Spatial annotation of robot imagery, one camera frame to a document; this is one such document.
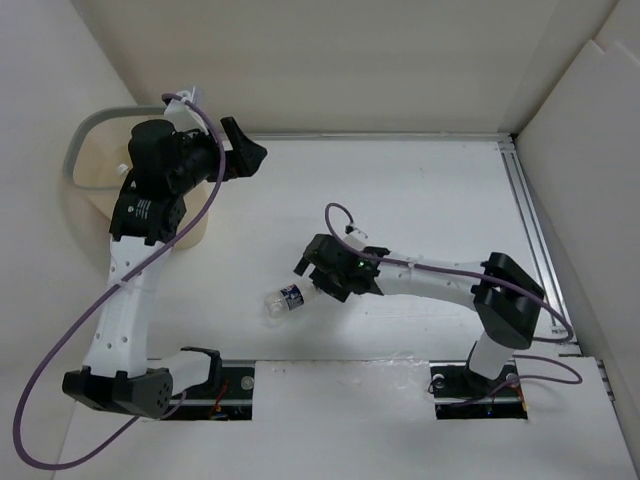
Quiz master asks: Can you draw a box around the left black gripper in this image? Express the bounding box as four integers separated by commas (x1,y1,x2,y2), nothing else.
169,117,266,195

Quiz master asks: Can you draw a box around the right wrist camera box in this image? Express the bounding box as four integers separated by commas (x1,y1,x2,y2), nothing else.
342,224,368,251

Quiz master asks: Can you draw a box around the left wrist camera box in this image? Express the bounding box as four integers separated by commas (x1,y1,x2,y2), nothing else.
163,86,208,133

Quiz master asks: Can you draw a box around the beige bin with grey rim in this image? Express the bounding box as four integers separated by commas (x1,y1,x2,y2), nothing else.
63,107,207,249

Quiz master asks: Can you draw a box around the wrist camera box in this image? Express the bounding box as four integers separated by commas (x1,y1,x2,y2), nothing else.
342,224,368,251
163,86,208,133

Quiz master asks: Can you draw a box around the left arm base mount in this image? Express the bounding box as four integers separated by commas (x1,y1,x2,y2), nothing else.
164,360,256,422

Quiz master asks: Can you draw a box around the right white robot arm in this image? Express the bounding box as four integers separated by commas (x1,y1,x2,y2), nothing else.
294,234,545,394

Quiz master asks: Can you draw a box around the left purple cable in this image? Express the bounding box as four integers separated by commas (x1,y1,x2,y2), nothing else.
12,89,226,470

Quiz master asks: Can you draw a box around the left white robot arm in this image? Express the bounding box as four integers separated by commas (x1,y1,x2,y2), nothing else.
62,117,267,419

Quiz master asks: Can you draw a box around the aluminium frame rail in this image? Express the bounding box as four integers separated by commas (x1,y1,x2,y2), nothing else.
249,131,616,401

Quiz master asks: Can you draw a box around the black cap small bottle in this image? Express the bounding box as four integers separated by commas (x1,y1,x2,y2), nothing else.
265,280,321,319

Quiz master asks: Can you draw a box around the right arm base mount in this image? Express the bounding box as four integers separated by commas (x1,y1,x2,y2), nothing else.
427,361,528,420

